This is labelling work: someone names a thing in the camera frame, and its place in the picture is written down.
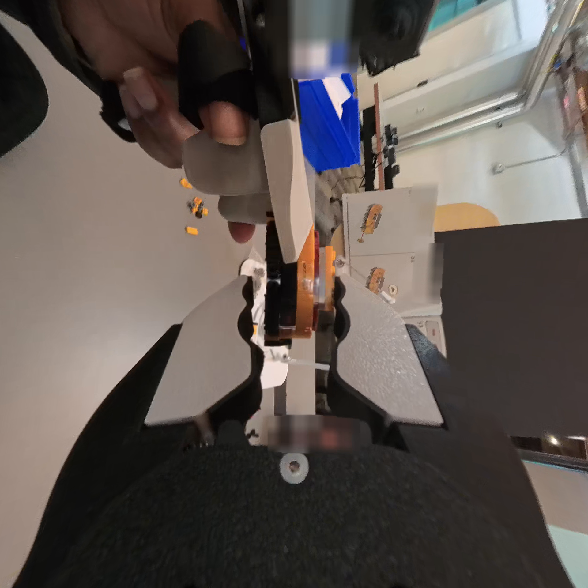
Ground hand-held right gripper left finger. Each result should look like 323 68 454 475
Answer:
144 275 266 427

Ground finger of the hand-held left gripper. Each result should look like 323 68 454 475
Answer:
260 118 316 266

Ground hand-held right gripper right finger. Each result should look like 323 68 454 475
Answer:
327 274 445 427

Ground orange curved lego assembly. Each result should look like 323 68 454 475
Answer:
264 210 339 344

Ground lego instruction booklet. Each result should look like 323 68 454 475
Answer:
341 185 445 319

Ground person's left hand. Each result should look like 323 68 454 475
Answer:
59 0 251 170

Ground blue storage bin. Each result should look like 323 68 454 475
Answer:
297 73 362 174

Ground black mounted devices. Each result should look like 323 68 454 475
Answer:
361 107 401 192

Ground dark flat panel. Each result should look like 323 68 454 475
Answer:
433 219 588 466

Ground tan rounded panel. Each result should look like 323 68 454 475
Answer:
433 203 501 233

